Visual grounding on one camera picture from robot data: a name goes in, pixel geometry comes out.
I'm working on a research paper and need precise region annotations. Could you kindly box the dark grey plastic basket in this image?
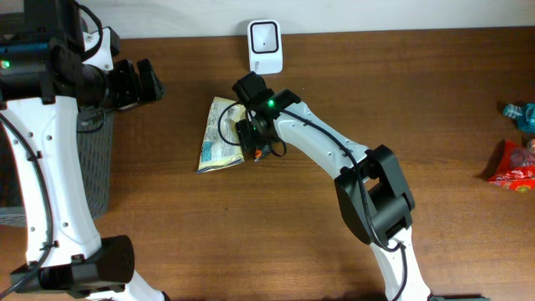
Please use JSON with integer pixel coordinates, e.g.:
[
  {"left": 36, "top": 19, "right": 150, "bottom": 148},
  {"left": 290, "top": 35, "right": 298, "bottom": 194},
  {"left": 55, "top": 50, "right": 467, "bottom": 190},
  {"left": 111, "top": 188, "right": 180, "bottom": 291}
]
[{"left": 0, "top": 12, "right": 116, "bottom": 227}]

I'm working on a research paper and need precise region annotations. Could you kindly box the white barcode scanner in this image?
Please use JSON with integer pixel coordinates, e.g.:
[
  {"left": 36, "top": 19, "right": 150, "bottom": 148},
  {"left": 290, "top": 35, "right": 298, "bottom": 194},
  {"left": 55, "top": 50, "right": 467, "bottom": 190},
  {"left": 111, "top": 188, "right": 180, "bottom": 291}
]
[{"left": 247, "top": 19, "right": 283, "bottom": 75}]

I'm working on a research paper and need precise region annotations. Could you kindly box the black silver snack packet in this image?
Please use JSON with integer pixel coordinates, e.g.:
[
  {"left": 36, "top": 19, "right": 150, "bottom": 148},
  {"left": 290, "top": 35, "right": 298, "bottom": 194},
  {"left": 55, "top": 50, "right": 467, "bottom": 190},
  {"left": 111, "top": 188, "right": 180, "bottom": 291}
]
[{"left": 254, "top": 148, "right": 268, "bottom": 162}]

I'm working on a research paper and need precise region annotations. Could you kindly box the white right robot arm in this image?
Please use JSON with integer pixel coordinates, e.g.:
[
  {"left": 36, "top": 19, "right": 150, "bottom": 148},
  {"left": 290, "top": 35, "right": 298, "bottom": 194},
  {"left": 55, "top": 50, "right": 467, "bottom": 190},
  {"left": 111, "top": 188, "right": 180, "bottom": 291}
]
[{"left": 232, "top": 72, "right": 432, "bottom": 300}]

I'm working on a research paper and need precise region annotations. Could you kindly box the yellow white wipes pack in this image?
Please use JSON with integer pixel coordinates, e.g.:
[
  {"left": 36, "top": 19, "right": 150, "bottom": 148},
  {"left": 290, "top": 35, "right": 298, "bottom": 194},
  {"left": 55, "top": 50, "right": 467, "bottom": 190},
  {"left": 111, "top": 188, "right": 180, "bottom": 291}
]
[{"left": 196, "top": 97, "right": 245, "bottom": 174}]

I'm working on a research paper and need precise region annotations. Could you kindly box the orange snack bag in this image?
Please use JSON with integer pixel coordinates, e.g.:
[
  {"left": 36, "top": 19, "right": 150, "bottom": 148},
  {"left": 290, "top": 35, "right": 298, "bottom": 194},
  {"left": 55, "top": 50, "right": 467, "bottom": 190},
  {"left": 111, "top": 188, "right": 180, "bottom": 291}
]
[{"left": 487, "top": 140, "right": 534, "bottom": 192}]

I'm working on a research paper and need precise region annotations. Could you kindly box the blue mouthwash bottle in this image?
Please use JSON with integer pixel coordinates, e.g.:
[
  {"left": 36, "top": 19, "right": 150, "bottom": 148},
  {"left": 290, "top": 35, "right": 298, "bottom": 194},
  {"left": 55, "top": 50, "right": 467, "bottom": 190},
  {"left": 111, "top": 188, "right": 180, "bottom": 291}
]
[{"left": 502, "top": 104, "right": 534, "bottom": 134}]

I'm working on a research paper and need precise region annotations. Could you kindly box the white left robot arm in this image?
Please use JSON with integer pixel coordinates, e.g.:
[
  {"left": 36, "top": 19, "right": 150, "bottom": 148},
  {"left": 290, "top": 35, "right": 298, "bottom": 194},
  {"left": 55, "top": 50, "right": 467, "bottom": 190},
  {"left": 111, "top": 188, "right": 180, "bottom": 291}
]
[{"left": 1, "top": 0, "right": 166, "bottom": 300}]

